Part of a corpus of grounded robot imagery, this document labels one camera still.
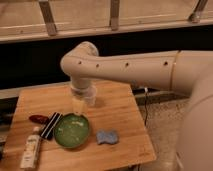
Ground blue sponge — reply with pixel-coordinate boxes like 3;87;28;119
96;130;119;145

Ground black cable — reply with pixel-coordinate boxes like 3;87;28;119
132;87;150;127

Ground white squeeze bottle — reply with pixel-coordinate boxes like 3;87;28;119
20;126;41;170

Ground black rectangular bar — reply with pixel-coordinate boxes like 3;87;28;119
40;112;62;140

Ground clear plastic cup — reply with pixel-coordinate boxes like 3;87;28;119
84;87;97;106

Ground translucent cylindrical gripper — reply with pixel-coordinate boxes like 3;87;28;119
70;85;94;115

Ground red small object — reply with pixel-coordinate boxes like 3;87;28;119
29;115;49;124

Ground green round plate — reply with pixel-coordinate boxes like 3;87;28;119
53;113;90;149

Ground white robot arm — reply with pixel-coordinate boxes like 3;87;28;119
60;42;213;171

